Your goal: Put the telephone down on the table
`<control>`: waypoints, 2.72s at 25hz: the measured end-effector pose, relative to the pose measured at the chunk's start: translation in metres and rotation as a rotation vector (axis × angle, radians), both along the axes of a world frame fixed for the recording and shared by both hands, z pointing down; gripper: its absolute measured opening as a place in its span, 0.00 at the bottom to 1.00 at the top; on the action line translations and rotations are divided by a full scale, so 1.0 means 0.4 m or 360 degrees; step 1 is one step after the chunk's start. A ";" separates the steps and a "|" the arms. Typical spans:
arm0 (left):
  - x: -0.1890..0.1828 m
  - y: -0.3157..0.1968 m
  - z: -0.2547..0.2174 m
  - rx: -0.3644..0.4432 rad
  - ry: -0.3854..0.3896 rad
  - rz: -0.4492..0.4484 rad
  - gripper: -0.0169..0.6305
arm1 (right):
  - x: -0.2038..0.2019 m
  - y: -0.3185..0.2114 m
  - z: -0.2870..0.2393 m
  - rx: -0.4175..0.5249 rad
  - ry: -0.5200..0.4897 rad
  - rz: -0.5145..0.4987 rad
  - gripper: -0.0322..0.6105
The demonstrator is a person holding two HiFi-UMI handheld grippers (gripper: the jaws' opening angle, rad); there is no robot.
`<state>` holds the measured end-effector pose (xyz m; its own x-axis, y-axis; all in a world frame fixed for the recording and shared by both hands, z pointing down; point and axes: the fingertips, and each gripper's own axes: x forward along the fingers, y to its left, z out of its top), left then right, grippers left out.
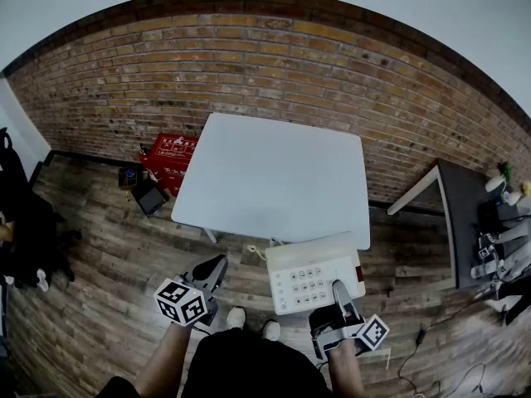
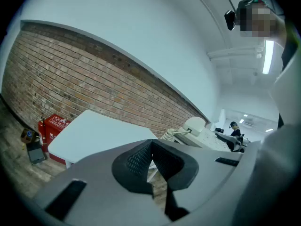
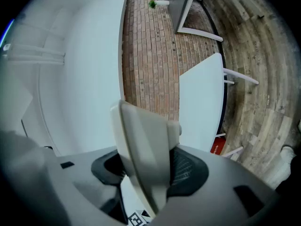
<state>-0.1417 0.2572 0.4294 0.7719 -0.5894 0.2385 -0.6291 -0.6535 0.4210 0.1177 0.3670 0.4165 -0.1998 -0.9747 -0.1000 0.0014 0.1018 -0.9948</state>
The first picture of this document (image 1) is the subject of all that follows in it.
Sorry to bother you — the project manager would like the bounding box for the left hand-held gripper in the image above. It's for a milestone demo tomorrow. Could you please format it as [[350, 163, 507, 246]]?
[[153, 255, 229, 328]]

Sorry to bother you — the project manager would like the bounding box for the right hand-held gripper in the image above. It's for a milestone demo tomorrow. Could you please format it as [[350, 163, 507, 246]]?
[[309, 279, 391, 361]]

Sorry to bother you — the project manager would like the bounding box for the white desk telephone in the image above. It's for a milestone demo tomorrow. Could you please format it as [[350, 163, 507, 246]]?
[[247, 231, 367, 316]]

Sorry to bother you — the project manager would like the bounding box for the person's left forearm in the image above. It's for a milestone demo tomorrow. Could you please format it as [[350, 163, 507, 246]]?
[[134, 323, 194, 398]]

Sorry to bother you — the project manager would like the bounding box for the person's right forearm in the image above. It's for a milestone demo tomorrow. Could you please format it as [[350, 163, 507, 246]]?
[[326, 340, 367, 398]]

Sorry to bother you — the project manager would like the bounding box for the person's left white shoe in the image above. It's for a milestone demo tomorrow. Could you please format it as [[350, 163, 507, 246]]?
[[227, 306, 247, 331]]

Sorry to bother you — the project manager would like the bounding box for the person's white shoe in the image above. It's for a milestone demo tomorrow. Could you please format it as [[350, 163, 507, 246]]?
[[261, 320, 282, 342], [227, 306, 247, 331]]

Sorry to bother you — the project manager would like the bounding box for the person's right white shoe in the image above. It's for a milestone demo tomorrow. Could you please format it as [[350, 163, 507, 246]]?
[[261, 320, 282, 342]]

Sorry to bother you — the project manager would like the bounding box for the black flat case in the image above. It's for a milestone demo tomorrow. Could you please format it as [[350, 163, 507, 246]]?
[[131, 178, 169, 217]]

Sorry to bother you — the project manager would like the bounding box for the person's black clothing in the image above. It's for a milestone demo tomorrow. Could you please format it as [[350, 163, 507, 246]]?
[[95, 328, 334, 398]]

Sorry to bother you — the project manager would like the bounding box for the red fire equipment box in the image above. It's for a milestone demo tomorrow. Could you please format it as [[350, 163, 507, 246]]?
[[139, 133, 201, 199]]

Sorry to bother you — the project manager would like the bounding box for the dark side table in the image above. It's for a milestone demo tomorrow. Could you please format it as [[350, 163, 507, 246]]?
[[387, 158, 531, 290]]

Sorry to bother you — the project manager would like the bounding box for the grey spare gripper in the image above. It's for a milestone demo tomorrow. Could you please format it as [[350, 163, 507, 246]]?
[[479, 221, 531, 260], [470, 250, 531, 282]]

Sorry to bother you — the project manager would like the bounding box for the black device on table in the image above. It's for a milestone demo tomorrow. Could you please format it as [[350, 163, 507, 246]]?
[[476, 200, 505, 235]]

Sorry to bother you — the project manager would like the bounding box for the white vase with green plant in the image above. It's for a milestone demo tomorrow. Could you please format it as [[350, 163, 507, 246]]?
[[485, 162, 514, 193]]

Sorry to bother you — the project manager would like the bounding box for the white vase with yellow flower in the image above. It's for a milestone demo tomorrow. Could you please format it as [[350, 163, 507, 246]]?
[[503, 180, 531, 207]]

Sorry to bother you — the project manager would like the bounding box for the black floor cable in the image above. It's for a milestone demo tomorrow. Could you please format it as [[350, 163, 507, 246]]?
[[397, 292, 493, 393]]

